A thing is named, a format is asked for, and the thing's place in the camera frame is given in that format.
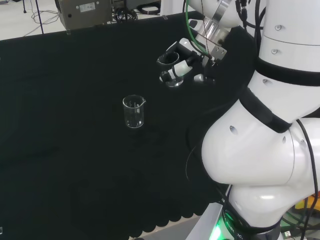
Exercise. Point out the black bench cloth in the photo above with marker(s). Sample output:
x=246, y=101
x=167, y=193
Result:
x=62, y=125

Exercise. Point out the clear cloth clip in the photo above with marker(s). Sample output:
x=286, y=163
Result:
x=164, y=17
x=68, y=32

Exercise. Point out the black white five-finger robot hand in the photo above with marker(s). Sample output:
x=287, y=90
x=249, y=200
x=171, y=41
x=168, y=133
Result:
x=183, y=66

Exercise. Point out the small clear glass beaker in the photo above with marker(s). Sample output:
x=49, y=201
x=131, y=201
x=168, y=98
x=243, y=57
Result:
x=133, y=123

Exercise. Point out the white power socket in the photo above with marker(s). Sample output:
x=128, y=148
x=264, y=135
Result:
x=287, y=233

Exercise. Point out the grey metal equipment box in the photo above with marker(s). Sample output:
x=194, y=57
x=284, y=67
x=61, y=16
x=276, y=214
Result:
x=85, y=15

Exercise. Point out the clear glass beaker with scale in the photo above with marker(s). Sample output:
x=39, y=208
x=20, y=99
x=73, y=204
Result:
x=163, y=63

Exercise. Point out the yellow stop button box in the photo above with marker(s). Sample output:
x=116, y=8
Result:
x=303, y=203

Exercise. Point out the black tripod pole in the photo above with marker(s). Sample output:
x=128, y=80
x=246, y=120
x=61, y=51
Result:
x=39, y=17

